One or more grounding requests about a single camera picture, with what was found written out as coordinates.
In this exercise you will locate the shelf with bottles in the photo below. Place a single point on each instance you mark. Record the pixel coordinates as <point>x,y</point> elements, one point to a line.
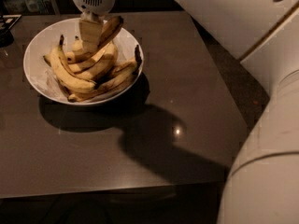
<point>29,7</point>

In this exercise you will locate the clear plastic wrap in bowl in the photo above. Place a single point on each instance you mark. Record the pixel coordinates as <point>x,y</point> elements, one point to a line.
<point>47,84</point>

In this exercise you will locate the long right yellow banana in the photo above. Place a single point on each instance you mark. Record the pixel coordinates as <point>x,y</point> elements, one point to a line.
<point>121,72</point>

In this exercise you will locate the dark object at left edge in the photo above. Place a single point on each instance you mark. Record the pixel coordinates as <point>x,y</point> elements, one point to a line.
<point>6,24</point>

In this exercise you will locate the white bowl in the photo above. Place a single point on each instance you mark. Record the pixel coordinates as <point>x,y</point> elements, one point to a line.
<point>47,39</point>

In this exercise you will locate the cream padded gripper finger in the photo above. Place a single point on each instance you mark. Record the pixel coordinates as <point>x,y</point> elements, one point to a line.
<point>90,28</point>

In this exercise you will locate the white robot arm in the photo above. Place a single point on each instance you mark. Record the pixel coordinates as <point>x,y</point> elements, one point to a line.
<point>262,35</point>

